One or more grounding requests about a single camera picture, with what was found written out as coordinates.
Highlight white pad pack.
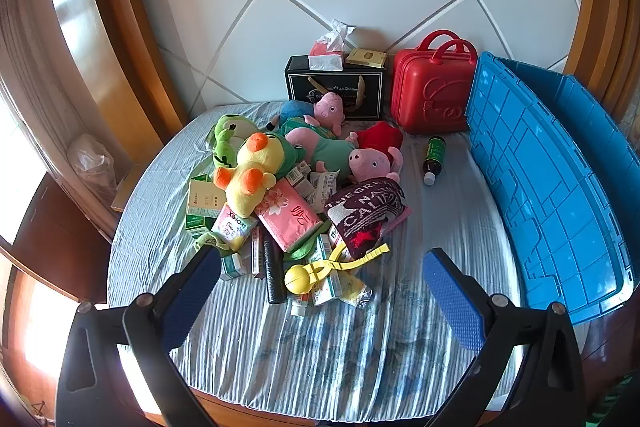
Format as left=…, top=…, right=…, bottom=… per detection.
left=210, top=204, right=258, bottom=253

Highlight brown cardboard piece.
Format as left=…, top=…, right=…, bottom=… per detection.
left=110, top=164, right=148, bottom=212

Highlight red tissue pack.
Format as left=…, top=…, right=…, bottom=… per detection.
left=307, top=19, right=357, bottom=71

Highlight black gift bag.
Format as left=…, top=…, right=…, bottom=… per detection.
left=285, top=54, right=388, bottom=122

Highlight black cylinder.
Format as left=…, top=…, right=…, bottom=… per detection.
left=263, top=232, right=287, bottom=305

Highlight dark printed knit cloth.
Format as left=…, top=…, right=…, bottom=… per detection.
left=324, top=177, right=408, bottom=260

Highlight red hard-shell suitcase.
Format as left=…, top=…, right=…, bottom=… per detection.
left=391, top=29, right=478, bottom=135

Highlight small gold box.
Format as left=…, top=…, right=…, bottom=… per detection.
left=346, top=48, right=388, bottom=68

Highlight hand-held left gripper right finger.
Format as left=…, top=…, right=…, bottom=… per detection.
left=422, top=248, right=586, bottom=427

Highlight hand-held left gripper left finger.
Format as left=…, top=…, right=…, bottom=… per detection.
left=55, top=246, right=223, bottom=427

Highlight yellow plastic ball clip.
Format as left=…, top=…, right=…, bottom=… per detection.
left=284, top=243, right=391, bottom=295

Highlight dark wooden bedside cabinet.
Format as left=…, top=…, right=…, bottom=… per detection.
left=0, top=172, right=121, bottom=303

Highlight clear plastic bag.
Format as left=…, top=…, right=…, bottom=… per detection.
left=67, top=134, right=118, bottom=192

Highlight clear yellow packet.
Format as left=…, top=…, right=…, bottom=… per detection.
left=340, top=274, right=373, bottom=308

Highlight pig plush with green body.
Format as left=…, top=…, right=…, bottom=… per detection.
left=280, top=117, right=358, bottom=172

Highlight white printed sachets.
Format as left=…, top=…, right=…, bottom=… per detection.
left=309, top=169, right=343, bottom=208

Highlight green cloth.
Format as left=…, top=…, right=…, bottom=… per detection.
left=590, top=372, right=640, bottom=427

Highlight white medicine box green figure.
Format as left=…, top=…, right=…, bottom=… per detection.
left=312, top=274, right=346, bottom=308

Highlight pig plush with blue body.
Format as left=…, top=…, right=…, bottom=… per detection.
left=267, top=92, right=346, bottom=132

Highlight yellow duck plush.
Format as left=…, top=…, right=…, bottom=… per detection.
left=212, top=132, right=296, bottom=218

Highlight green frog plush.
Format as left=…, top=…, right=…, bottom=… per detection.
left=207, top=113, right=258, bottom=170

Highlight dark bottle with green label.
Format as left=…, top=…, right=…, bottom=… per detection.
left=422, top=136, right=447, bottom=186

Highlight blue plastic storage container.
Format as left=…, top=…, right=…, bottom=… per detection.
left=465, top=52, right=633, bottom=327

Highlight cream cardboard box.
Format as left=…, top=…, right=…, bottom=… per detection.
left=187, top=177, right=226, bottom=220

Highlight pig plush with red dress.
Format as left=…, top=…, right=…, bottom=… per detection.
left=345, top=121, right=405, bottom=182

